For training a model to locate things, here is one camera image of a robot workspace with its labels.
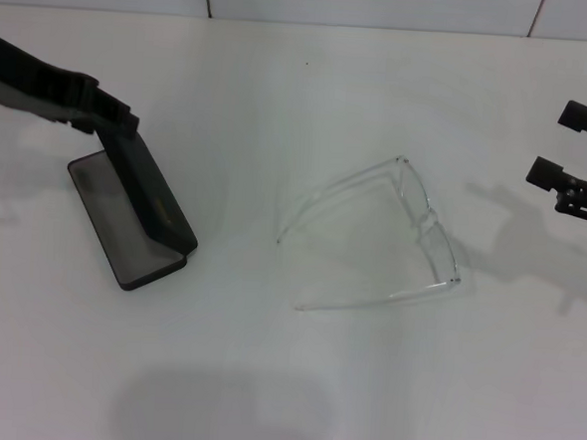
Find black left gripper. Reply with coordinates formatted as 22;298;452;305
0;31;146;140

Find black glasses case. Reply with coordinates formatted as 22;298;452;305
59;124;206;296

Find clear white glasses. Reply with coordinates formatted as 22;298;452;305
269;147;471;322

